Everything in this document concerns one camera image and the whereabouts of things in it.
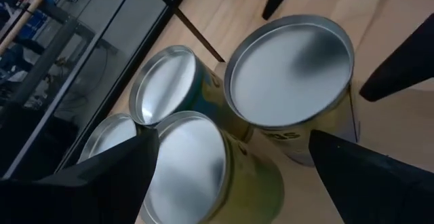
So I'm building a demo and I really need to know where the grey metal post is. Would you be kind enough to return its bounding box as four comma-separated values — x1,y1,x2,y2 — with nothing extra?
9,16,81,109

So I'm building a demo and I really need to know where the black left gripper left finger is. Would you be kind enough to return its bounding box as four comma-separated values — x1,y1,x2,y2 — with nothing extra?
0,127,161,224

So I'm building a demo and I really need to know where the yellow-green labelled can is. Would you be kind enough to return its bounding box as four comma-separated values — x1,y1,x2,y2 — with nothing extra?
223,13,359,168

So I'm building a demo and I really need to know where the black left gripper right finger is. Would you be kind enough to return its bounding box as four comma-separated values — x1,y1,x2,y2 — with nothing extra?
307,129,434,224

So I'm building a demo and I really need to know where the yellow can green band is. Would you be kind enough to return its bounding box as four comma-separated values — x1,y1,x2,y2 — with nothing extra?
127,44,254,143

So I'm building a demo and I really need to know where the tomato print can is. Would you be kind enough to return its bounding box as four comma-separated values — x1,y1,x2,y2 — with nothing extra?
139,110,285,224

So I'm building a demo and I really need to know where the green dotted can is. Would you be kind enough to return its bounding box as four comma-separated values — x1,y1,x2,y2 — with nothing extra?
77,112,139,164

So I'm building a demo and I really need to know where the tan wooden handle stick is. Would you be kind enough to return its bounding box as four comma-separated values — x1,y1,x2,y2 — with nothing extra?
0,0,45,56

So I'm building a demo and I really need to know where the blue storage crate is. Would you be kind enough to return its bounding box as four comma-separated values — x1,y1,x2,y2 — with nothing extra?
18,12,48,40

